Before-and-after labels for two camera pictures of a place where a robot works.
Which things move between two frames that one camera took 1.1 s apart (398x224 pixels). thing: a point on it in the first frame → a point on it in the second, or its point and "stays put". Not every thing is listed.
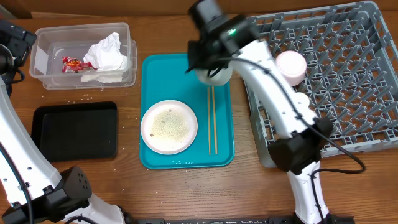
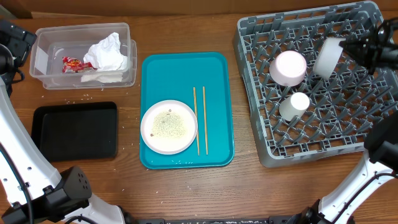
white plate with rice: [169, 127] stays put
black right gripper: [194, 48] → [367, 50]
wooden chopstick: [209, 104] → [196, 120]
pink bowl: [291, 65] stays put
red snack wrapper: [73, 65] stays put
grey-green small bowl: [220, 77] → [329, 55]
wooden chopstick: [214, 118] → [205, 120]
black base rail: [283, 220] stays put
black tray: [76, 132] stays put
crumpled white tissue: [108, 58] stays put
